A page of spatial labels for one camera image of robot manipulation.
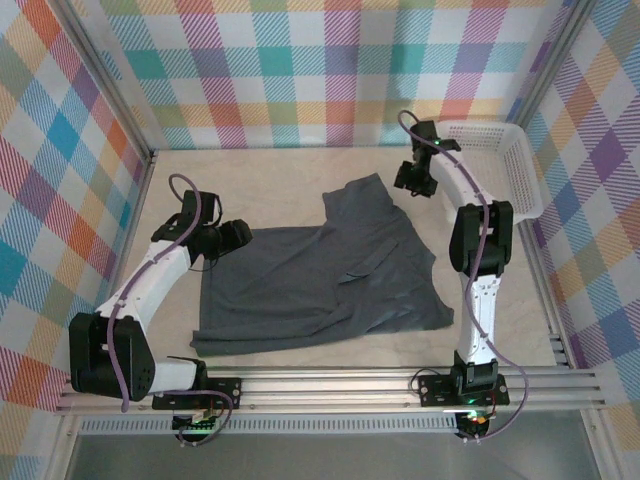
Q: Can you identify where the grey t-shirt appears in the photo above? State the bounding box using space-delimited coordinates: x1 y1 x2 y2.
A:
189 172 455 359

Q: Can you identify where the white plastic mesh basket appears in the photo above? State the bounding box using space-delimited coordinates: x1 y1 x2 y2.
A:
433 119 546 227

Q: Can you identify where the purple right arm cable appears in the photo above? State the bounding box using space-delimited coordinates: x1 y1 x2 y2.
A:
397 109 532 444

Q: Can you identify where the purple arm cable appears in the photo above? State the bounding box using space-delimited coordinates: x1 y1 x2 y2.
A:
397 109 532 444
104 173 232 448

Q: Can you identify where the aluminium side rail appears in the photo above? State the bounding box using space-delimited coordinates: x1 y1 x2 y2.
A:
517 219 621 480
44 152 159 480

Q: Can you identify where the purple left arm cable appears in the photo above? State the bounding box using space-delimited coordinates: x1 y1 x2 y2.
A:
104 173 232 448

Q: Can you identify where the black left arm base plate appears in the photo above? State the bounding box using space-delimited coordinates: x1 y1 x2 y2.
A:
199 377 245 412

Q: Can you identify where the aluminium frame post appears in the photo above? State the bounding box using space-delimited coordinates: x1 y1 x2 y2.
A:
509 0 599 129
52 0 159 164

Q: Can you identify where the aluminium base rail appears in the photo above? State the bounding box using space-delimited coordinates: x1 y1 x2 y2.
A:
53 363 607 417

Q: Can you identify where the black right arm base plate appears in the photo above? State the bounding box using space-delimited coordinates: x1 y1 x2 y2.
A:
418 373 511 408

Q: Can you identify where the slotted metal cable duct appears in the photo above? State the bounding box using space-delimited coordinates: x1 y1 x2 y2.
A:
79 417 461 435

